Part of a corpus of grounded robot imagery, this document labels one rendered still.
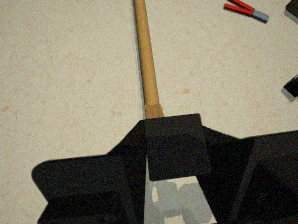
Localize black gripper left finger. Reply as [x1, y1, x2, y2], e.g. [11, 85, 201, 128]
[31, 120, 147, 224]

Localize long wooden-handled scraper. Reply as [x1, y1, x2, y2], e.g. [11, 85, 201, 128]
[133, 0, 212, 181]

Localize red-handled pliers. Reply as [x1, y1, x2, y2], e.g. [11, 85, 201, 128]
[224, 0, 269, 23]

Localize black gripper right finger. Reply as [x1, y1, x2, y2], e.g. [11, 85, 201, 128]
[195, 126, 298, 223]

